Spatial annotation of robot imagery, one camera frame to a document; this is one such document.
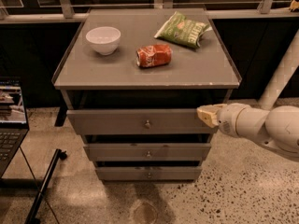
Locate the grey drawer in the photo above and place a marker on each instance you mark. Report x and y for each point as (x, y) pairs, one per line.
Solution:
(147, 151)
(148, 173)
(137, 121)

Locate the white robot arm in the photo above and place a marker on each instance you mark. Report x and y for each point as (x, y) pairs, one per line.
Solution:
(273, 128)

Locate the small yellow object on ledge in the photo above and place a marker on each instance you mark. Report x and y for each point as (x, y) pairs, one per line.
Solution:
(294, 5)

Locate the crushed orange soda can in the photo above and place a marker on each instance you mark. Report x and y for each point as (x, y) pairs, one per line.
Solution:
(153, 55)

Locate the black laptop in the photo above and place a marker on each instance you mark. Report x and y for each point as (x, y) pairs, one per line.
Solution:
(13, 120)

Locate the black stand leg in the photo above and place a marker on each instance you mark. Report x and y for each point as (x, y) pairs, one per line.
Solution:
(42, 188)

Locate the metal railing frame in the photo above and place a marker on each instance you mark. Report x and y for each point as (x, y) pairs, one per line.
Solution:
(34, 11)

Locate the green chip bag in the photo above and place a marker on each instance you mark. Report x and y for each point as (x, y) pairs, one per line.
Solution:
(182, 31)

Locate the grey top drawer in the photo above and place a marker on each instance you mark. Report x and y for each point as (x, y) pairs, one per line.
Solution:
(137, 121)

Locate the grey middle drawer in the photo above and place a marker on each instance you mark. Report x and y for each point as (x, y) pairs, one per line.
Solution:
(147, 151)

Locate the grey bottom drawer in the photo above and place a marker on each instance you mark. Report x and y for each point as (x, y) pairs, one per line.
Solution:
(148, 173)

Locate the white ceramic bowl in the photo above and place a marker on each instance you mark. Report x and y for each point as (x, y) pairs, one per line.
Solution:
(104, 40)

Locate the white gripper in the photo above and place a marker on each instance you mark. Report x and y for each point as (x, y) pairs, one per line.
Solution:
(226, 119)

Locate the grey drawer cabinet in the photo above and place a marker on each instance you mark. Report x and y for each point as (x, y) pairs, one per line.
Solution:
(194, 77)

